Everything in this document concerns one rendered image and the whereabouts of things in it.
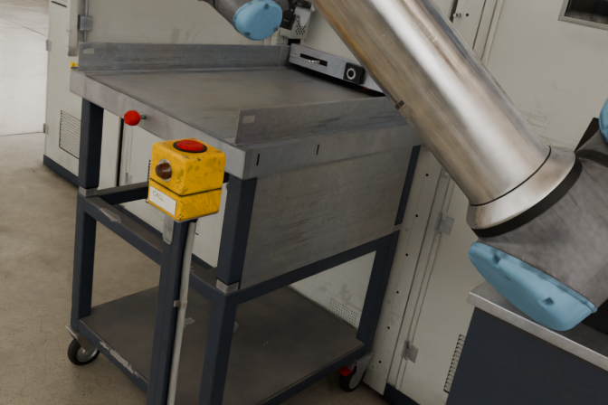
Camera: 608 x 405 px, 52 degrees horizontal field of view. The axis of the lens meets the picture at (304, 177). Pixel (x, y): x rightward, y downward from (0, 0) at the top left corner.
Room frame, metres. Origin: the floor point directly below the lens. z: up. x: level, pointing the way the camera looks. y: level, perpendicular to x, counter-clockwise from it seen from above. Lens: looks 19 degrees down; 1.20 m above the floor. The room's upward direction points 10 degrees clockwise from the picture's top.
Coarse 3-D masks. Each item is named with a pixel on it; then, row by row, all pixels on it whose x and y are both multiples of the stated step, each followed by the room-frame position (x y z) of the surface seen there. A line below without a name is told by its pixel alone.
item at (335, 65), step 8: (304, 48) 1.95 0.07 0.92; (304, 56) 1.95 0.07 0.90; (312, 56) 1.93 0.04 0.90; (320, 56) 1.91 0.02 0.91; (328, 56) 1.89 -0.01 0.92; (336, 56) 1.87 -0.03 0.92; (304, 64) 1.94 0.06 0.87; (312, 64) 1.92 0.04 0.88; (320, 64) 1.91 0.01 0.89; (328, 64) 1.89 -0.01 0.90; (336, 64) 1.87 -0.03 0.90; (344, 64) 1.85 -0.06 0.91; (360, 64) 1.81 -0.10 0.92; (328, 72) 1.88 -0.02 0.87; (336, 72) 1.87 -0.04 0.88; (368, 80) 1.79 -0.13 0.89; (368, 88) 1.79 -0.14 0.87; (376, 88) 1.77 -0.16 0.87
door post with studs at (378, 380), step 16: (464, 0) 1.61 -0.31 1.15; (480, 0) 1.58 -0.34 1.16; (464, 16) 1.60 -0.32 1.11; (464, 32) 1.59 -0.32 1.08; (432, 160) 1.59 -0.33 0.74; (432, 176) 1.59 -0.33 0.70; (432, 192) 1.58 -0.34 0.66; (416, 224) 1.59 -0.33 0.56; (416, 240) 1.59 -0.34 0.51; (416, 256) 1.58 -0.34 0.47; (400, 288) 1.59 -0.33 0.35; (400, 304) 1.59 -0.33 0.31; (400, 320) 1.58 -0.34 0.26; (384, 352) 1.59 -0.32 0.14; (384, 368) 1.59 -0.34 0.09; (384, 384) 1.58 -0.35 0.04
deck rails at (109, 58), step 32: (96, 64) 1.47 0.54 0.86; (128, 64) 1.54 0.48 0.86; (160, 64) 1.62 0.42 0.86; (192, 64) 1.70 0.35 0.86; (224, 64) 1.79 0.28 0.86; (256, 64) 1.89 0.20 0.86; (256, 128) 1.13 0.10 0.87; (288, 128) 1.20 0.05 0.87; (320, 128) 1.28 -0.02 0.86; (352, 128) 1.36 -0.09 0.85
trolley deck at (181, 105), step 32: (96, 96) 1.38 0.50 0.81; (128, 96) 1.31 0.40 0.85; (160, 96) 1.35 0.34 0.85; (192, 96) 1.40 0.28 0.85; (224, 96) 1.46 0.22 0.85; (256, 96) 1.52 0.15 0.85; (288, 96) 1.58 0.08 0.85; (320, 96) 1.65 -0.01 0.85; (352, 96) 1.73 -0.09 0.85; (160, 128) 1.23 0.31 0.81; (192, 128) 1.17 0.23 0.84; (224, 128) 1.19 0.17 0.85; (384, 128) 1.41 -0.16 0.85; (256, 160) 1.09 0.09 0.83; (288, 160) 1.16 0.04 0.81; (320, 160) 1.24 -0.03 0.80
